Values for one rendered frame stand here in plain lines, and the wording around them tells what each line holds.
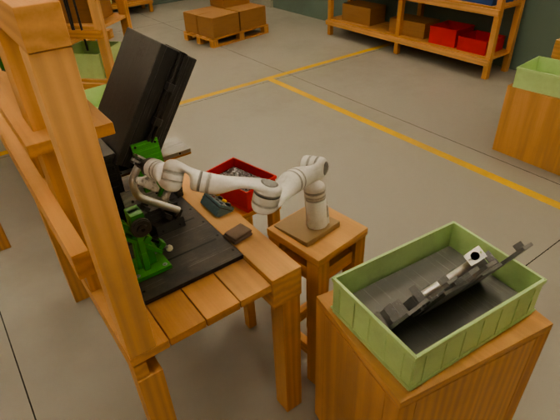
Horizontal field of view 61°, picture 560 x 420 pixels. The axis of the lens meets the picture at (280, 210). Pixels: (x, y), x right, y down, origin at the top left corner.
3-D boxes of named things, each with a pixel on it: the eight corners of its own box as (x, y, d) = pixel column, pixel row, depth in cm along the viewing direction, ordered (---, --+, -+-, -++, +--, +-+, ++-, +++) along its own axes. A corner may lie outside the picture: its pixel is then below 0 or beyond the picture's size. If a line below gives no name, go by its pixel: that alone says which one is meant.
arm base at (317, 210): (319, 215, 214) (317, 182, 205) (332, 224, 207) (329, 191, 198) (302, 223, 210) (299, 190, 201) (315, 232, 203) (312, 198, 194)
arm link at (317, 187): (296, 160, 190) (299, 197, 199) (317, 162, 186) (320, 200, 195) (305, 150, 196) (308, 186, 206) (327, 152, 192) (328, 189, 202)
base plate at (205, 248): (137, 157, 264) (137, 154, 263) (243, 257, 190) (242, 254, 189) (61, 182, 244) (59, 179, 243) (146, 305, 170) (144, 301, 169)
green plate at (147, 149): (164, 180, 209) (149, 135, 201) (171, 184, 202) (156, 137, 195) (139, 189, 204) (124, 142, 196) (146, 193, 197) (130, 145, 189)
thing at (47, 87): (42, 171, 255) (-32, -28, 200) (157, 346, 155) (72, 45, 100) (25, 176, 251) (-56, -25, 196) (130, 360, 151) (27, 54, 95)
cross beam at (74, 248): (7, 129, 227) (1, 112, 222) (97, 273, 140) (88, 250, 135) (-3, 132, 225) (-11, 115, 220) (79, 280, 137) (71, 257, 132)
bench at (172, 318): (171, 251, 334) (147, 138, 284) (302, 402, 233) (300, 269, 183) (72, 295, 301) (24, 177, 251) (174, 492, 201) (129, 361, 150)
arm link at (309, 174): (302, 196, 174) (280, 192, 178) (330, 176, 196) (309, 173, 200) (303, 172, 171) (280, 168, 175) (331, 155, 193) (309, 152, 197)
